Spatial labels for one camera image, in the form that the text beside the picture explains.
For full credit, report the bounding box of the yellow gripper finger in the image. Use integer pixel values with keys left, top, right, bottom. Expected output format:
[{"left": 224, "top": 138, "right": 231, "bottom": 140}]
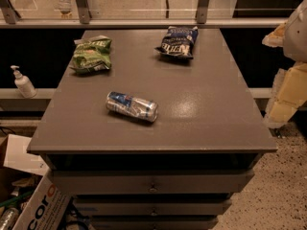
[
  {"left": 264, "top": 62, "right": 307, "bottom": 128},
  {"left": 262, "top": 22, "right": 286, "bottom": 48}
]

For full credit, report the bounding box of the silver blue redbull can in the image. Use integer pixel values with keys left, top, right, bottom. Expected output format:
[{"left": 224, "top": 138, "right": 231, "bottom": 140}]
[{"left": 106, "top": 91, "right": 158, "bottom": 123}]

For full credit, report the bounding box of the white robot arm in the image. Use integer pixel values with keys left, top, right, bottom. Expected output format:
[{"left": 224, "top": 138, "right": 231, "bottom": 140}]
[{"left": 262, "top": 0, "right": 307, "bottom": 128}]

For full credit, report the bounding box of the blue chip bag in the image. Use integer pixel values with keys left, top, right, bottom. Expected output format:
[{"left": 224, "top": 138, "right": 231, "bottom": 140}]
[{"left": 155, "top": 26, "right": 199, "bottom": 59}]

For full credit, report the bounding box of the green chip bag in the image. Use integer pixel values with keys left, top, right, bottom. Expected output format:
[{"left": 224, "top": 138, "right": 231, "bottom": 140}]
[{"left": 70, "top": 35, "right": 112, "bottom": 74}]

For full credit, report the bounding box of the grey drawer cabinet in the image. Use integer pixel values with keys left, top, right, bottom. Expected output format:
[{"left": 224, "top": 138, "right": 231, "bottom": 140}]
[{"left": 29, "top": 29, "right": 276, "bottom": 230}]

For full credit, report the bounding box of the top drawer knob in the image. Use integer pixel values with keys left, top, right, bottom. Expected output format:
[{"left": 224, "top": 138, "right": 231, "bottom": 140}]
[{"left": 149, "top": 183, "right": 158, "bottom": 193}]

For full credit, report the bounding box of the drawer knob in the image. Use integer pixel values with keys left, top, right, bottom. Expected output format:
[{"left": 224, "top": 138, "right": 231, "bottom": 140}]
[
  {"left": 149, "top": 183, "right": 158, "bottom": 193},
  {"left": 151, "top": 209, "right": 158, "bottom": 217}
]

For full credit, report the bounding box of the grey metal railing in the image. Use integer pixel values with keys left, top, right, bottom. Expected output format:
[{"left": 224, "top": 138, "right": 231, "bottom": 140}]
[{"left": 1, "top": 0, "right": 301, "bottom": 29}]

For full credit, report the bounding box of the white pump dispenser bottle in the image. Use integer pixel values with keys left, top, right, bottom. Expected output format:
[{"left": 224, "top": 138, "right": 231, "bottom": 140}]
[{"left": 11, "top": 65, "right": 36, "bottom": 98}]

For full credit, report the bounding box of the white cardboard box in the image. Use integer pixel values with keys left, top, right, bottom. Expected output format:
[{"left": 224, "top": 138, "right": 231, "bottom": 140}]
[{"left": 0, "top": 134, "right": 69, "bottom": 230}]

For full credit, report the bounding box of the clear plastic bottle in box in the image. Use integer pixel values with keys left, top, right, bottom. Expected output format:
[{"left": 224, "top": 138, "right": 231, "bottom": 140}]
[{"left": 0, "top": 208, "right": 19, "bottom": 230}]

